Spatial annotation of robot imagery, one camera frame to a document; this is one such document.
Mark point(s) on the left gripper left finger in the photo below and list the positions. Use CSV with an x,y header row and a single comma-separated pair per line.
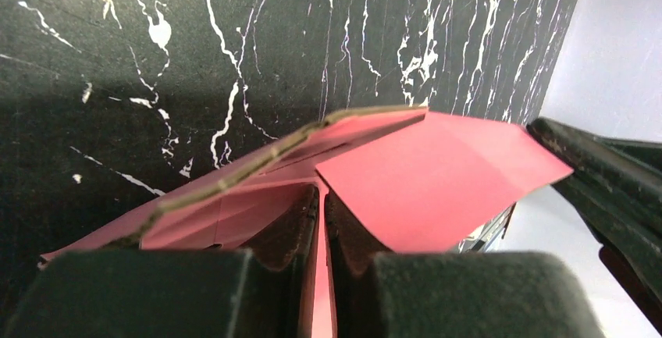
x,y
263,288

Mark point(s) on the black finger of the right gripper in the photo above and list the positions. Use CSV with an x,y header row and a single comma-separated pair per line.
x,y
615,187

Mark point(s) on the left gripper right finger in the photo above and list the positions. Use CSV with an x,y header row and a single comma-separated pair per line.
x,y
380,293

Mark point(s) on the pink paper box sheet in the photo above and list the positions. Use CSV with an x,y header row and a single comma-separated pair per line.
x,y
415,180

